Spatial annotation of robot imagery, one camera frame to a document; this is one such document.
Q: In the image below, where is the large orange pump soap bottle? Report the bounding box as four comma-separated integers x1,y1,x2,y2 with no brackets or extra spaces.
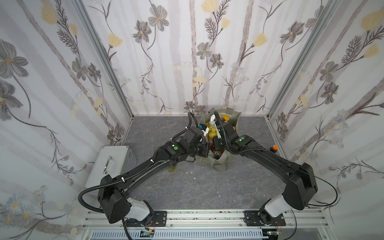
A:
222,115,230,122

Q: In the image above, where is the green fabric shopping bag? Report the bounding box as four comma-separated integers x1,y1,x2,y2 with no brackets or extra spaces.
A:
198,108,242,172

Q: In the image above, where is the green bottle red cap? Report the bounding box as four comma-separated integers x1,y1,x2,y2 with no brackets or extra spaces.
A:
168,165,177,173

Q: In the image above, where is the red soap bottle red cap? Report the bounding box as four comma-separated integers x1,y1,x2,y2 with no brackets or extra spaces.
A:
211,144,225,159

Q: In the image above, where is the large yellow pump soap bottle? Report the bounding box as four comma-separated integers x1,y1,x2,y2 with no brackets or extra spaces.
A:
207,115,217,140

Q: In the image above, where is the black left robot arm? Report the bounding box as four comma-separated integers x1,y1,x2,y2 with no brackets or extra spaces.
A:
78,113,210,230

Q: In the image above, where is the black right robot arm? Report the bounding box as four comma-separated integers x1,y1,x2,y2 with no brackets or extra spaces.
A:
214,111,321,226

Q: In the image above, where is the small bottle orange cap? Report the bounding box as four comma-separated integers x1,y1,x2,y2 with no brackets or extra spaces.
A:
270,145,279,153

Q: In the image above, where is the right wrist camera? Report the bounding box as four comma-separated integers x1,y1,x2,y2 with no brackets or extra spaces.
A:
214,122,222,139

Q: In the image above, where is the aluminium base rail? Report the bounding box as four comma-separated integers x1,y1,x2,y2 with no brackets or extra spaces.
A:
80,208,334,240

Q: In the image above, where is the grey metal box with handle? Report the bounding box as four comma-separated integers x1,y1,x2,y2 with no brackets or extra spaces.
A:
83,145,137,199

